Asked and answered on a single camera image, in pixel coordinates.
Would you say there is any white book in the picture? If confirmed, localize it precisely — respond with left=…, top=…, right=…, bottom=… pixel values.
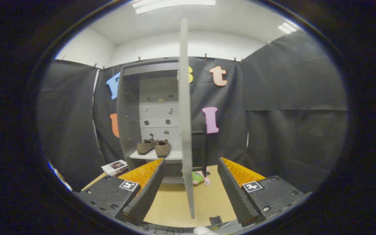
left=101, top=160, right=128, bottom=175

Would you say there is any bundle of black cables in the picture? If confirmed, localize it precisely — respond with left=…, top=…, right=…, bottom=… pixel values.
left=141, top=222, right=192, bottom=235

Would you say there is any grey shoe cabinet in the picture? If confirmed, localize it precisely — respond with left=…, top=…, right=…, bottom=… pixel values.
left=116, top=57, right=183, bottom=185

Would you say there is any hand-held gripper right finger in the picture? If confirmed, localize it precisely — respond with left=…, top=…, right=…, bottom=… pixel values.
left=217, top=157, right=306, bottom=228

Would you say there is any brown fuzzy shoe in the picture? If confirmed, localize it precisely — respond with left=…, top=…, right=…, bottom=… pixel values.
left=136, top=139, right=157, bottom=155
left=155, top=140, right=171, bottom=158

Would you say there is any white and blue printed item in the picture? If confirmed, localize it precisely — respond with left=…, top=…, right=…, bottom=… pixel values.
left=47, top=160, right=73, bottom=192

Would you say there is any black backdrop cloth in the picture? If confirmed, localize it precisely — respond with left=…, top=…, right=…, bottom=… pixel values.
left=37, top=29, right=348, bottom=193

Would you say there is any green and pink plush toy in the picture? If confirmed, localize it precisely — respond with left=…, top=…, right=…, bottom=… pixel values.
left=192, top=167, right=211, bottom=186

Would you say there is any white rounded object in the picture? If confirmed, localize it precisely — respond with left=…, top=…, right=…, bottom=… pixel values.
left=194, top=226, right=219, bottom=235

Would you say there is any small ceiling light panel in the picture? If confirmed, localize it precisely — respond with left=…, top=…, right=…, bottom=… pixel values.
left=278, top=22, right=297, bottom=34

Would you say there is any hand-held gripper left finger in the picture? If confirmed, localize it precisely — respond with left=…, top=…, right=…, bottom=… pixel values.
left=75, top=158, right=165, bottom=226

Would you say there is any long ceiling light panel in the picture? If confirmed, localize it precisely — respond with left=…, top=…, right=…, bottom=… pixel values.
left=132, top=0, right=216, bottom=15

